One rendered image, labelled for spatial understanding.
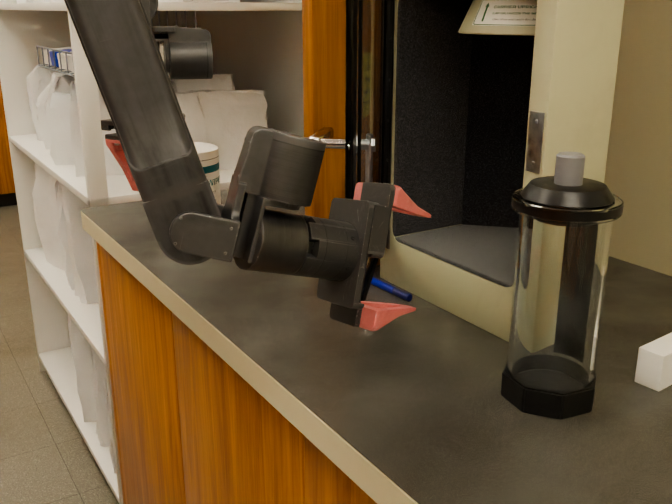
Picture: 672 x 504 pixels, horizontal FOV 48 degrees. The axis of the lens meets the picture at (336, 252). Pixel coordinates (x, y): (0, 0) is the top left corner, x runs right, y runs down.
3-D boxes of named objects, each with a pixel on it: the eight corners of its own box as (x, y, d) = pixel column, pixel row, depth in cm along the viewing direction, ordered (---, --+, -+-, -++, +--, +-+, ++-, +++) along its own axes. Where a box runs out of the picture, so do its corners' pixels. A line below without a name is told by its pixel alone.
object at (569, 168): (571, 203, 82) (577, 143, 80) (632, 224, 74) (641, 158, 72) (500, 211, 79) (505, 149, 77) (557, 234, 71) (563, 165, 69)
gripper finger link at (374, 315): (441, 265, 75) (367, 255, 70) (430, 335, 75) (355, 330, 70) (399, 257, 81) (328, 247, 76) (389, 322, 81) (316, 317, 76)
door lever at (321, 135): (361, 144, 94) (362, 123, 93) (350, 157, 85) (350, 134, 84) (319, 143, 94) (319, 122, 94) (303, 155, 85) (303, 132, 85)
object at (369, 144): (376, 182, 87) (376, 133, 86) (373, 186, 85) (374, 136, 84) (359, 182, 88) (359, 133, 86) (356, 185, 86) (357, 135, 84)
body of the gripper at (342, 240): (385, 204, 71) (320, 191, 66) (368, 310, 71) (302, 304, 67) (346, 200, 76) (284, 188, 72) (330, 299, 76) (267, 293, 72)
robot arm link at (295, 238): (216, 257, 69) (242, 277, 64) (233, 185, 68) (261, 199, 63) (281, 265, 73) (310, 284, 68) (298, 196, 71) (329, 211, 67)
